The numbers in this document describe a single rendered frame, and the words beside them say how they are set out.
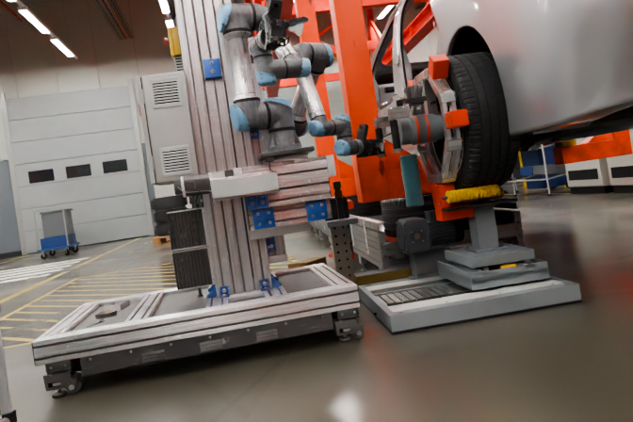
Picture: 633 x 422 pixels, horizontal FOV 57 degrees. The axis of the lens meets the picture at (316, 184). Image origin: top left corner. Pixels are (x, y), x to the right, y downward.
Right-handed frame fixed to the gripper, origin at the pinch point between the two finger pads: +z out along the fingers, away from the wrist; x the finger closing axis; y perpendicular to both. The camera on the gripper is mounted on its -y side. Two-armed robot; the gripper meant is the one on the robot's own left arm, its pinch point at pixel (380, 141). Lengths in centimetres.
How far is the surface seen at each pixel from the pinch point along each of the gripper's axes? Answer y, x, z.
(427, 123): -3.6, 29.9, -3.8
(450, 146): 9.2, 46.2, -15.9
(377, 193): 26.9, -18.4, 18.0
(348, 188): 24, -146, 164
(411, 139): 2.7, 22.4, -7.8
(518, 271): 69, 61, 2
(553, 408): 83, 108, -105
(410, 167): 15.4, 14.4, 1.3
